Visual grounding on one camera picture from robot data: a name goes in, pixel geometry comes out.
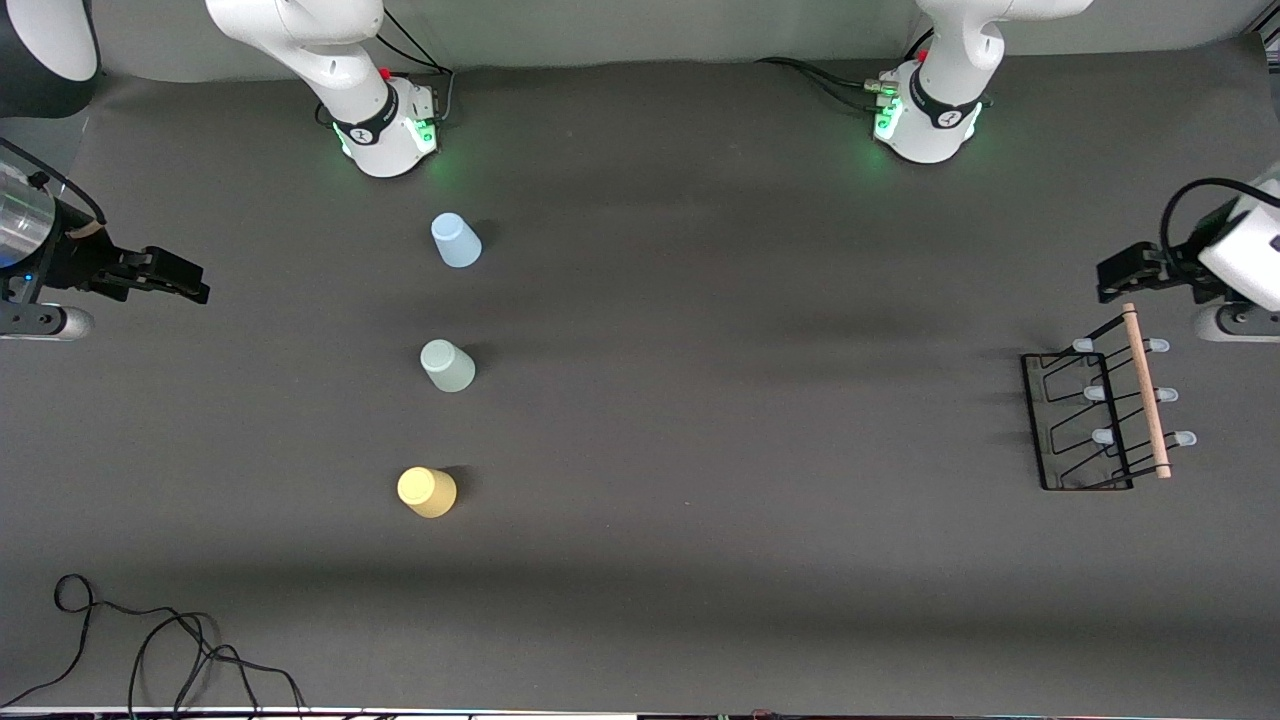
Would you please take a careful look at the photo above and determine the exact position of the black wire cup holder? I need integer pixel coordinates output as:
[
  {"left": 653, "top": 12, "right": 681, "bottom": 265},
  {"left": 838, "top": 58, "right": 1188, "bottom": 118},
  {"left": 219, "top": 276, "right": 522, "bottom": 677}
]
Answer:
[{"left": 1020, "top": 303, "right": 1198, "bottom": 493}]

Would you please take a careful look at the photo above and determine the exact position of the pale green plastic cup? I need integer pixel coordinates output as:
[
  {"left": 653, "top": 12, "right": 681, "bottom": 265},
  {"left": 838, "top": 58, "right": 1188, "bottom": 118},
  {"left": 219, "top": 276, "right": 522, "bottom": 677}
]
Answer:
[{"left": 420, "top": 339, "right": 477, "bottom": 393}]

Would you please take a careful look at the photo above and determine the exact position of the yellow plastic cup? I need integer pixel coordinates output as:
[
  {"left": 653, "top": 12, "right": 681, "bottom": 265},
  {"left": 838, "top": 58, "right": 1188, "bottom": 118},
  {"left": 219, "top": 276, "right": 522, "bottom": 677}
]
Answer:
[{"left": 397, "top": 466, "right": 458, "bottom": 519}]

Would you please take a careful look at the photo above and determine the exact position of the light blue plastic cup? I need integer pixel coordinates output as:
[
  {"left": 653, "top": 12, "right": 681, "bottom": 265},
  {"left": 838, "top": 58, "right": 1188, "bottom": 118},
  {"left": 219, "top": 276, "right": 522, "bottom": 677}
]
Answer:
[{"left": 431, "top": 212, "right": 483, "bottom": 269}]

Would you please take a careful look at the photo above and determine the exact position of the dark grey table cover sheet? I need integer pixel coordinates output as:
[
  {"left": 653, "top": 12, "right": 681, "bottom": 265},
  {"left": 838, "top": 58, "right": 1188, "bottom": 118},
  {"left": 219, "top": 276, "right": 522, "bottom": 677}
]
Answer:
[{"left": 0, "top": 33, "right": 1280, "bottom": 715}]

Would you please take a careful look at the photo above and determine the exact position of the thin black loose cable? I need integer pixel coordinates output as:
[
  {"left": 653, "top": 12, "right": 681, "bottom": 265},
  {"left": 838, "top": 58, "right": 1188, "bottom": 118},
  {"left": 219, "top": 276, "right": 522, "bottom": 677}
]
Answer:
[{"left": 0, "top": 573, "right": 307, "bottom": 717}]

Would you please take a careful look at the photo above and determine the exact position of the black right arm base cable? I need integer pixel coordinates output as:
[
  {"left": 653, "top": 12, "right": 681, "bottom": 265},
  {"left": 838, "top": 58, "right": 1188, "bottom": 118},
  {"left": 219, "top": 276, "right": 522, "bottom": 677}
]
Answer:
[{"left": 316, "top": 8, "right": 457, "bottom": 129}]

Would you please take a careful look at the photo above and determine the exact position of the black arm base cable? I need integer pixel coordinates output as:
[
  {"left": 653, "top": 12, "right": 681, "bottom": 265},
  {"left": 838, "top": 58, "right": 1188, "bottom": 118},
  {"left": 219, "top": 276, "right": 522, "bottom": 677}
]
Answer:
[
  {"left": 754, "top": 56, "right": 897, "bottom": 113},
  {"left": 316, "top": 8, "right": 457, "bottom": 129}
]

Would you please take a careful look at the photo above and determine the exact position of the black left arm base cable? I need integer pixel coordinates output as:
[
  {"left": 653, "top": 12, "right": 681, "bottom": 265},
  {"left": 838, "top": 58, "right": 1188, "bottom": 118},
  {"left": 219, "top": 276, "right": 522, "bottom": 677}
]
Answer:
[{"left": 754, "top": 56, "right": 897, "bottom": 113}]

